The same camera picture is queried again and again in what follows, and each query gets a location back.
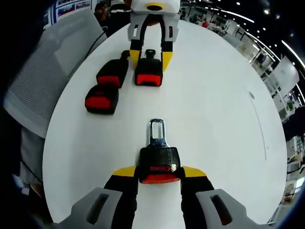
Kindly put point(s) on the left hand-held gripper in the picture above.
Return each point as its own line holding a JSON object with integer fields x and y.
{"x": 166, "y": 6}

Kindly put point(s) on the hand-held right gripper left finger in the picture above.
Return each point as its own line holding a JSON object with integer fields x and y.
{"x": 119, "y": 190}

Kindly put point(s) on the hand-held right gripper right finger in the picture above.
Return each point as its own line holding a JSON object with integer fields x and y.
{"x": 197, "y": 188}

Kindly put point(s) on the black seat belt buckle red button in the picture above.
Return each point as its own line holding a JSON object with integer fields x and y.
{"x": 149, "y": 69}
{"x": 112, "y": 71}
{"x": 102, "y": 100}

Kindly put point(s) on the metal seat belt tongue black housing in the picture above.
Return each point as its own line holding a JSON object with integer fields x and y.
{"x": 158, "y": 157}

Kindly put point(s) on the white printed poster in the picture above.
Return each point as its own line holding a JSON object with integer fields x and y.
{"x": 71, "y": 9}

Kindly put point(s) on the person's body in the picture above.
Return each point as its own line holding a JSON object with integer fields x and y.
{"x": 47, "y": 71}

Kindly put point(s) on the white partition panel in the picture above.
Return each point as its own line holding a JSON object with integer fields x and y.
{"x": 284, "y": 74}

